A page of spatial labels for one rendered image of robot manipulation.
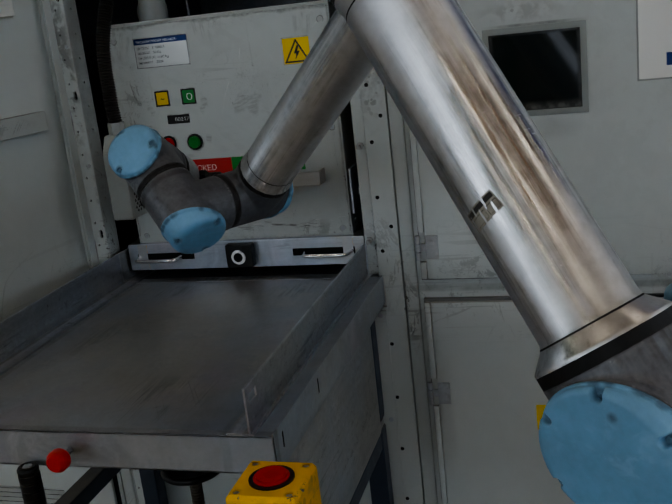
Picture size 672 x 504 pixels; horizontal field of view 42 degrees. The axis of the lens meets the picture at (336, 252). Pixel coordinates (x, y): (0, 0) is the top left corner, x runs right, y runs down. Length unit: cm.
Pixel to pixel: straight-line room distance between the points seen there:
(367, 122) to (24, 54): 71
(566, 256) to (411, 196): 91
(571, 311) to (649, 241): 87
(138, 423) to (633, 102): 99
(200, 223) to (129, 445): 34
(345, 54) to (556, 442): 59
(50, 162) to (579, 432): 138
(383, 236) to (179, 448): 70
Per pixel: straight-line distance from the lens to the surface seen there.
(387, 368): 186
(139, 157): 141
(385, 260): 178
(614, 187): 168
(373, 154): 173
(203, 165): 190
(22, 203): 190
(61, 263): 198
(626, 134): 166
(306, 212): 184
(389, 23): 92
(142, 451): 128
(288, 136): 132
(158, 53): 190
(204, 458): 124
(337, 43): 120
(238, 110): 185
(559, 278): 85
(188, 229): 135
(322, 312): 149
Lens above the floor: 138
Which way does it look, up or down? 15 degrees down
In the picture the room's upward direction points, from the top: 7 degrees counter-clockwise
